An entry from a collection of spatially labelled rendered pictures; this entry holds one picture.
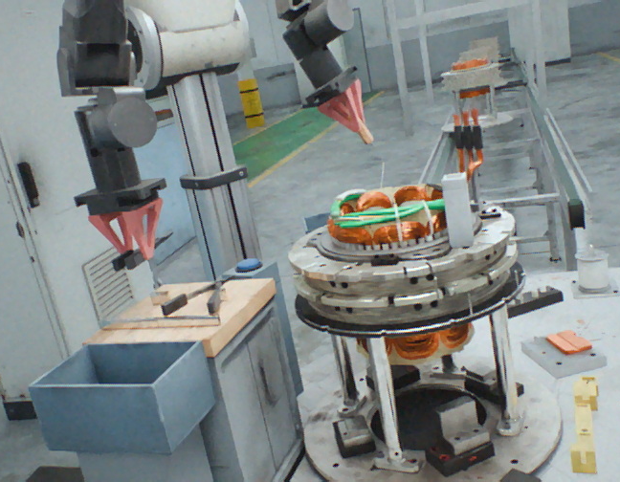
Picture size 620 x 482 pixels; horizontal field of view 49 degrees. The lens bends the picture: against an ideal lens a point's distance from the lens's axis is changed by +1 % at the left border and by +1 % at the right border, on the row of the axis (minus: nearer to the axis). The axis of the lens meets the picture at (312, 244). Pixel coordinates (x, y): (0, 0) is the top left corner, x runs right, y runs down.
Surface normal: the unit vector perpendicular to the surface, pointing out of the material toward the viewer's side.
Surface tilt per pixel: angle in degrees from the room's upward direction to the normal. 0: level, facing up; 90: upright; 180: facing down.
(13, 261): 90
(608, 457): 0
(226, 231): 90
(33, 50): 90
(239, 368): 90
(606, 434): 0
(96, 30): 117
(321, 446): 0
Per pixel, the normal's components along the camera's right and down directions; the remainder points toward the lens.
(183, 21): 0.61, 0.11
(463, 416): 0.37, 0.19
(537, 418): -0.18, -0.94
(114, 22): 0.57, 0.54
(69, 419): -0.32, 0.32
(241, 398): 0.93, -0.07
